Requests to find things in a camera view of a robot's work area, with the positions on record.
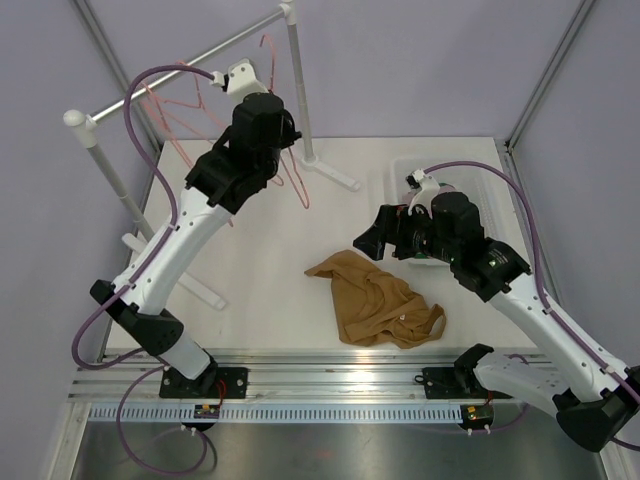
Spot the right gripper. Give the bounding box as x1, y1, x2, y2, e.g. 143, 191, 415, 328
354, 202, 459, 264

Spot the pink hanger of brown top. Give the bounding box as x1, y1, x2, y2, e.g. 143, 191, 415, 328
259, 34, 311, 210

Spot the brown tank top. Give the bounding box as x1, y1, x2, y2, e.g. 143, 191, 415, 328
305, 250, 447, 349

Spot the pink hanger of mauve top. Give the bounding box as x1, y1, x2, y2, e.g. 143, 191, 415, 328
142, 74, 227, 140

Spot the pink hanger of green top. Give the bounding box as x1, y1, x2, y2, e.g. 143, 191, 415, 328
140, 83, 194, 168

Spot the mauve tank top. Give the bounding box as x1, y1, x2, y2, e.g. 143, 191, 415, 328
439, 183, 456, 194

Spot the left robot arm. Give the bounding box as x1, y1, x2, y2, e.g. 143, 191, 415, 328
90, 92, 301, 398

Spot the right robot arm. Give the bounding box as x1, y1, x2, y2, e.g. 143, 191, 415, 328
353, 191, 639, 452

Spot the white plastic basket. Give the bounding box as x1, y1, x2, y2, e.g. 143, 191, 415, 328
384, 156, 506, 240

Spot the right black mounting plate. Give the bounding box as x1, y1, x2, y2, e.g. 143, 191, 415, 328
413, 367, 510, 401

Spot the black mounting plate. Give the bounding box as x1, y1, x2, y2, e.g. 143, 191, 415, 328
159, 366, 249, 400
413, 367, 510, 401

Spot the clothes rack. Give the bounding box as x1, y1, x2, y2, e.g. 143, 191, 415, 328
61, 0, 363, 309

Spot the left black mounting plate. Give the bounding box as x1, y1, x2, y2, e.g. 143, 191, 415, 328
159, 366, 249, 400

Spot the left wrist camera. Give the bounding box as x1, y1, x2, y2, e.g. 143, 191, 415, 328
209, 58, 269, 103

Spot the left frame post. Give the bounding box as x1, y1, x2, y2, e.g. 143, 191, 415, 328
68, 0, 162, 155

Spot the frame post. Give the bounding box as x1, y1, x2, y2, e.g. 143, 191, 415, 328
504, 0, 599, 154
68, 0, 162, 155

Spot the right frame post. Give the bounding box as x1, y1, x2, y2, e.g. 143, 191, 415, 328
504, 0, 599, 154

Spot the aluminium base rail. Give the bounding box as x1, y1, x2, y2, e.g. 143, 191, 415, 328
67, 349, 461, 403

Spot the white slotted cable duct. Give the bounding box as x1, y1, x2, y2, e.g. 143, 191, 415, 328
89, 402, 462, 424

